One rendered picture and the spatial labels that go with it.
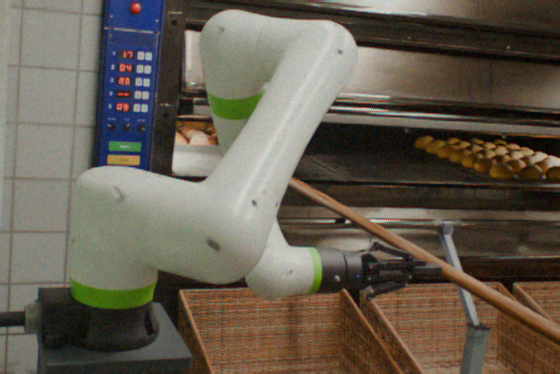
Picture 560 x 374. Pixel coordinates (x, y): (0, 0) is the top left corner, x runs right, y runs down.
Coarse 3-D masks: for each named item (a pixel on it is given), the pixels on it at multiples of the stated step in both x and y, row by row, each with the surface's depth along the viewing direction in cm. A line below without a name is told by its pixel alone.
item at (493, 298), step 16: (304, 192) 226; (320, 192) 221; (336, 208) 209; (368, 224) 195; (384, 240) 188; (400, 240) 183; (416, 256) 176; (432, 256) 172; (448, 272) 165; (464, 288) 161; (480, 288) 156; (496, 304) 152; (512, 304) 149; (528, 320) 144; (544, 320) 142; (544, 336) 140
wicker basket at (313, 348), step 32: (224, 288) 239; (192, 320) 221; (224, 320) 238; (256, 320) 242; (288, 320) 246; (320, 320) 250; (352, 320) 245; (192, 352) 220; (224, 352) 237; (256, 352) 241; (288, 352) 245; (320, 352) 249; (352, 352) 244; (384, 352) 226
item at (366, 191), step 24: (288, 192) 242; (336, 192) 247; (360, 192) 250; (384, 192) 253; (408, 192) 256; (432, 192) 259; (456, 192) 262; (480, 192) 265; (504, 192) 269; (528, 192) 272; (552, 192) 275
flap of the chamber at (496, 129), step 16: (192, 112) 212; (208, 112) 212; (384, 128) 252; (400, 128) 248; (416, 128) 243; (432, 128) 238; (448, 128) 238; (464, 128) 240; (480, 128) 242; (496, 128) 244; (512, 128) 246; (528, 128) 248; (544, 128) 250
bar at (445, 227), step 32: (288, 224) 202; (320, 224) 205; (352, 224) 208; (384, 224) 212; (416, 224) 215; (448, 224) 217; (480, 224) 222; (512, 224) 226; (544, 224) 230; (448, 256) 216; (480, 352) 203
